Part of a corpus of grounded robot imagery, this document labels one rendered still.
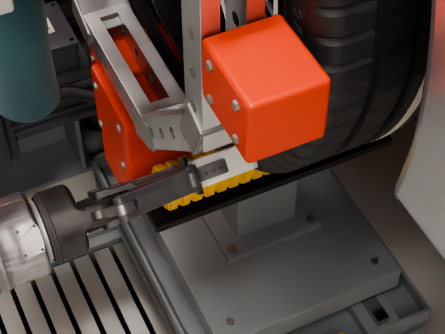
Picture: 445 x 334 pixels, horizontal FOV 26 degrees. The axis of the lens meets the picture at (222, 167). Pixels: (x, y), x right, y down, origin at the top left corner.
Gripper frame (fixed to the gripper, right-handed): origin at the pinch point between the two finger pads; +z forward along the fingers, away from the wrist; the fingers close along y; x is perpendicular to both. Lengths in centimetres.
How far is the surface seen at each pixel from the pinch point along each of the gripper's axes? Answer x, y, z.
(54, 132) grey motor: 5, -79, -5
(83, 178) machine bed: -4, -75, -4
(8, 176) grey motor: 1, -78, -16
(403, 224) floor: -30, -60, 47
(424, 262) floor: -36, -54, 46
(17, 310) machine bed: -20, -62, -23
